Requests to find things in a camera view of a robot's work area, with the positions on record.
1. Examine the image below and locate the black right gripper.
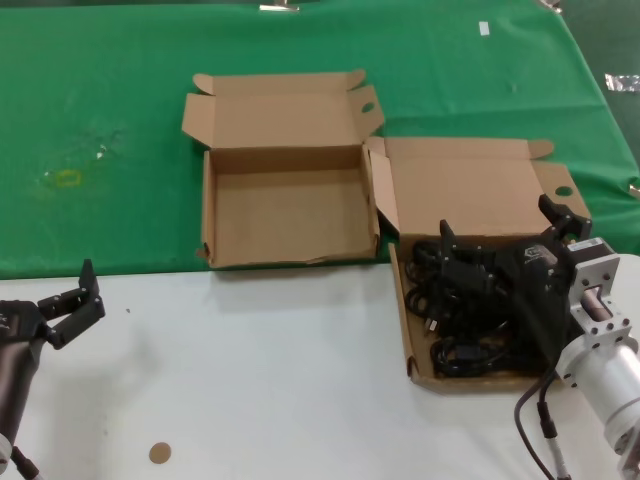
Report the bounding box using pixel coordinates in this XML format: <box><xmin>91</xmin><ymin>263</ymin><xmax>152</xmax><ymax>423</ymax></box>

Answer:
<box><xmin>438</xmin><ymin>193</ymin><xmax>593</xmax><ymax>362</ymax></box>

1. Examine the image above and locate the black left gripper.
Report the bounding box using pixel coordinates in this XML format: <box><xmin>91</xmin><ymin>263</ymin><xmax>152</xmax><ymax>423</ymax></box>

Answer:
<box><xmin>0</xmin><ymin>258</ymin><xmax>107</xmax><ymax>351</ymax></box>

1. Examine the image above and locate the open brown cardboard box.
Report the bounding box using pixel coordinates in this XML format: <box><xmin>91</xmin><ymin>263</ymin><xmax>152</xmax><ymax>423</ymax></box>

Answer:
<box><xmin>364</xmin><ymin>137</ymin><xmax>594</xmax><ymax>396</ymax></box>
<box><xmin>180</xmin><ymin>69</ymin><xmax>386</xmax><ymax>270</ymax></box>

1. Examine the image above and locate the crumpled silver foil piece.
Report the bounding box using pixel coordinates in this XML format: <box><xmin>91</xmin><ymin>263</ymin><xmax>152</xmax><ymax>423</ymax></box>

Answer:
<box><xmin>603</xmin><ymin>73</ymin><xmax>640</xmax><ymax>94</ymax></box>

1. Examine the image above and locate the green table cloth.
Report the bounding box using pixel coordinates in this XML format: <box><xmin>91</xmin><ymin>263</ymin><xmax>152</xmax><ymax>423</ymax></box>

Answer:
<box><xmin>0</xmin><ymin>0</ymin><xmax>640</xmax><ymax>280</ymax></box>

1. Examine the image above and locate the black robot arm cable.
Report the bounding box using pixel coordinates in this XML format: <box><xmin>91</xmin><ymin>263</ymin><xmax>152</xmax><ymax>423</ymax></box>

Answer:
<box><xmin>514</xmin><ymin>367</ymin><xmax>559</xmax><ymax>480</ymax></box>

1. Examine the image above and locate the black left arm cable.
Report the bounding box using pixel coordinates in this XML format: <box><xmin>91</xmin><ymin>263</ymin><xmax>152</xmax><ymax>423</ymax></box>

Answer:
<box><xmin>9</xmin><ymin>444</ymin><xmax>44</xmax><ymax>480</ymax></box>

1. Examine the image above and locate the cable with silver connector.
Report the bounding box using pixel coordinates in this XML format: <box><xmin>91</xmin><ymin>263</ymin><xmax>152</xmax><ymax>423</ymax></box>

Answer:
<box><xmin>537</xmin><ymin>397</ymin><xmax>572</xmax><ymax>480</ymax></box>

